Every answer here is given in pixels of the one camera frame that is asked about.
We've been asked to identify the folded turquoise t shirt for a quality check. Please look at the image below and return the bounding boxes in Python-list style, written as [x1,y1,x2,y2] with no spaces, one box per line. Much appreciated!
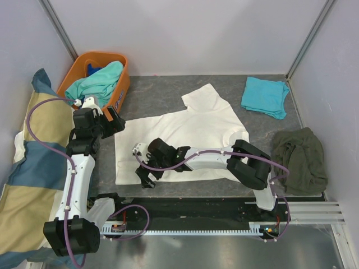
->
[241,77,289,120]

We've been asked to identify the aluminium corner post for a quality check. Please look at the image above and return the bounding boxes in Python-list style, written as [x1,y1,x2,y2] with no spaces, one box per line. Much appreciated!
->
[285,0,337,82]
[39,0,79,61]

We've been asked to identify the olive green t shirt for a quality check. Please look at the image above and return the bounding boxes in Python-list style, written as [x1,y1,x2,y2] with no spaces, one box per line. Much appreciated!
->
[271,127,328,196]

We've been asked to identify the blue beige checkered pillow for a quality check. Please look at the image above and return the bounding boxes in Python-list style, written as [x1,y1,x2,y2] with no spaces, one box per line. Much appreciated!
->
[1,68,74,268]

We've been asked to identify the orange plastic basket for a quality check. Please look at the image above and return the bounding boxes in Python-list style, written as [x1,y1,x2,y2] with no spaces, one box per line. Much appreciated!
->
[57,51,130,113]

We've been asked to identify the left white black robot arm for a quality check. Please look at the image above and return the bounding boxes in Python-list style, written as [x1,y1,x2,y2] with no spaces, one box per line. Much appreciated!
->
[43,106,125,257]

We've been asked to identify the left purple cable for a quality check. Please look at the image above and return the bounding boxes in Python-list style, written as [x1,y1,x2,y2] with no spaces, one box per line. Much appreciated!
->
[27,98,151,268]

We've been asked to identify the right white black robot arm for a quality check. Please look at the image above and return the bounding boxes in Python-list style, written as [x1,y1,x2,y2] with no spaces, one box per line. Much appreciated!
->
[132,138,277,221]

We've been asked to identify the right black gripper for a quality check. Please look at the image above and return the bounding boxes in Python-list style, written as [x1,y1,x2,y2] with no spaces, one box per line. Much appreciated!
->
[135,154,169,189]

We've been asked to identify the left aluminium corner post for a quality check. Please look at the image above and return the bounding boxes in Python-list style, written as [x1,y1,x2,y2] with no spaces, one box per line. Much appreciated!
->
[39,0,79,61]

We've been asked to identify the right aluminium corner post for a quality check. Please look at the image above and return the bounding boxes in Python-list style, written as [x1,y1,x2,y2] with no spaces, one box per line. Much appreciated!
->
[285,0,337,82]

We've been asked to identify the white t shirt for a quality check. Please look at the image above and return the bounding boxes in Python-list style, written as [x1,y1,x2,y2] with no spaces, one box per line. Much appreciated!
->
[114,84,250,185]

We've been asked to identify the dark blue t shirt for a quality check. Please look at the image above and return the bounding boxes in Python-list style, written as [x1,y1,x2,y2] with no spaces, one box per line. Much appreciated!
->
[86,63,101,77]

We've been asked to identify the aluminium extrusion rails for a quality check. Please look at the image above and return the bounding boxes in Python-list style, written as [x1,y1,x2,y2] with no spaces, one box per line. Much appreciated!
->
[288,201,345,225]

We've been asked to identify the mint green t shirt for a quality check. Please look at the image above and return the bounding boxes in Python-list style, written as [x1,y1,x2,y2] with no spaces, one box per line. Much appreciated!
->
[65,61,124,108]

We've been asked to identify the white slotted cable duct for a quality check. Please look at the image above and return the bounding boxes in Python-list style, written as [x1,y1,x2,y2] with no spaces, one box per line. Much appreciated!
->
[100,221,280,236]

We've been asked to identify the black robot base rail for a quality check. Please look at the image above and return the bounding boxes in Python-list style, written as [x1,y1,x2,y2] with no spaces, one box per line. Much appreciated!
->
[89,197,292,232]

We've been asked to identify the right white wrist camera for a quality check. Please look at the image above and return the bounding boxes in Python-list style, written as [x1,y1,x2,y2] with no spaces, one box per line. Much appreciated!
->
[132,142,148,156]

